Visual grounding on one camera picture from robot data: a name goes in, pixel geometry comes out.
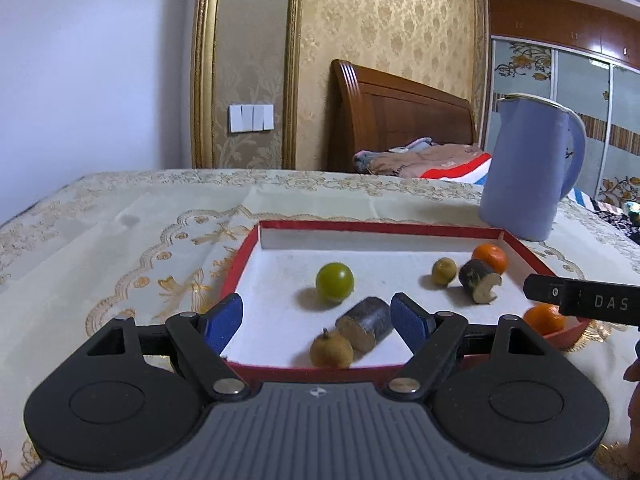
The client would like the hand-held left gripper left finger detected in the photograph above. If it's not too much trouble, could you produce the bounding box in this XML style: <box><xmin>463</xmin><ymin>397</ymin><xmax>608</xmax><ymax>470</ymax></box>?
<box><xmin>82</xmin><ymin>292</ymin><xmax>251</xmax><ymax>403</ymax></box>

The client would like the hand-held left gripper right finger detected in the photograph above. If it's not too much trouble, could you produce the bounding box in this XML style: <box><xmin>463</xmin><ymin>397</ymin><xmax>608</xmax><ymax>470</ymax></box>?
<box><xmin>382</xmin><ymin>292</ymin><xmax>553</xmax><ymax>402</ymax></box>

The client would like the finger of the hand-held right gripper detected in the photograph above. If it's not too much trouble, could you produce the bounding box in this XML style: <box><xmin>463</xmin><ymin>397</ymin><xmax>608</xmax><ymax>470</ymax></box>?
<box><xmin>523</xmin><ymin>272</ymin><xmax>576</xmax><ymax>317</ymax></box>

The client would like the large orange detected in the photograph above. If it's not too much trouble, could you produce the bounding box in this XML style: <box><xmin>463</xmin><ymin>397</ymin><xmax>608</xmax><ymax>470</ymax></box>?
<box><xmin>523</xmin><ymin>303</ymin><xmax>568</xmax><ymax>335</ymax></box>

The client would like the plain sugarcane piece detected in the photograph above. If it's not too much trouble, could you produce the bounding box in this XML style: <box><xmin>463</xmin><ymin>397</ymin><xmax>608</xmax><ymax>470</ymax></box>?
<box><xmin>335</xmin><ymin>296</ymin><xmax>393</xmax><ymax>352</ymax></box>

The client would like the smooth longan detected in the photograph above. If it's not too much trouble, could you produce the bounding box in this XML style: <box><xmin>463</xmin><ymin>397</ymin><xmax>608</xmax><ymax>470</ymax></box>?
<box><xmin>432</xmin><ymin>257</ymin><xmax>459</xmax><ymax>287</ymax></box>

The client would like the notched sugarcane piece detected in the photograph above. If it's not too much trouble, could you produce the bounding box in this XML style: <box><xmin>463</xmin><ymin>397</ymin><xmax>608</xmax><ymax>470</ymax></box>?
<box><xmin>458</xmin><ymin>259</ymin><xmax>503</xmax><ymax>305</ymax></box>

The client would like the red-rimmed white tray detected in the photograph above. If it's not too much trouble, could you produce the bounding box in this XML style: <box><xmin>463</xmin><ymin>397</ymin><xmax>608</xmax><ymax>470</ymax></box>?
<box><xmin>220</xmin><ymin>220</ymin><xmax>592</xmax><ymax>386</ymax></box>

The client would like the large green tomato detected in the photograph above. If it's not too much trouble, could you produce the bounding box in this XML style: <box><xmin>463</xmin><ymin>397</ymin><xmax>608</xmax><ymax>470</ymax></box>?
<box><xmin>315</xmin><ymin>262</ymin><xmax>355</xmax><ymax>304</ymax></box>

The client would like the person's right hand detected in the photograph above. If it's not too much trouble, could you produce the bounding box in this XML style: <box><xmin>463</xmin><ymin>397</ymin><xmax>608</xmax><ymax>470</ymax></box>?
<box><xmin>624</xmin><ymin>357</ymin><xmax>640</xmax><ymax>461</ymax></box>

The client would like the small orange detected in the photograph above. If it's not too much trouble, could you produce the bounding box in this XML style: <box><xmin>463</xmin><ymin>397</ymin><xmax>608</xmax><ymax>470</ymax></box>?
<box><xmin>472</xmin><ymin>243</ymin><xmax>508</xmax><ymax>276</ymax></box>

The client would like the longan with stem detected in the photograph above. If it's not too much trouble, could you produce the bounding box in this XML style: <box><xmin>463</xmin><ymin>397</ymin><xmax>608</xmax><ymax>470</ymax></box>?
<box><xmin>310</xmin><ymin>328</ymin><xmax>355</xmax><ymax>368</ymax></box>

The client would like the blue electric kettle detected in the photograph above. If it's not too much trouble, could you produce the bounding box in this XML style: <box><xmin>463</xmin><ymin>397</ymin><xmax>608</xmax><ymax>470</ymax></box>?
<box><xmin>478</xmin><ymin>93</ymin><xmax>587</xmax><ymax>242</ymax></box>

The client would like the brown patterned blanket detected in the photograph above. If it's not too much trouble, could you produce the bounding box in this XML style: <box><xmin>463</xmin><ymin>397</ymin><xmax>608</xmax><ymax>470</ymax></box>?
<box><xmin>352</xmin><ymin>137</ymin><xmax>486</xmax><ymax>178</ymax></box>

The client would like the wooden bed headboard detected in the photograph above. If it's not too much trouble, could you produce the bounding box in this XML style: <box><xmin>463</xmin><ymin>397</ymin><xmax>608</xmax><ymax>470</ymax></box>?
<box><xmin>327</xmin><ymin>59</ymin><xmax>478</xmax><ymax>173</ymax></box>

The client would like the wardrobe with floral doors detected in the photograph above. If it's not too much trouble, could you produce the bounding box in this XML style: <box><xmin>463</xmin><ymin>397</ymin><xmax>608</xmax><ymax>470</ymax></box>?
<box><xmin>487</xmin><ymin>0</ymin><xmax>640</xmax><ymax>211</ymax></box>

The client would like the white wall switch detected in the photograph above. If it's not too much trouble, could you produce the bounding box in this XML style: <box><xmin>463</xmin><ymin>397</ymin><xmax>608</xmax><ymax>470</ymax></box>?
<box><xmin>228</xmin><ymin>104</ymin><xmax>275</xmax><ymax>134</ymax></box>

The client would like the gold wall moulding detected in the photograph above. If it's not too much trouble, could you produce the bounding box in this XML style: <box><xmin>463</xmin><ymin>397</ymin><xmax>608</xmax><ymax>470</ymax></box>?
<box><xmin>191</xmin><ymin>0</ymin><xmax>303</xmax><ymax>170</ymax></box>

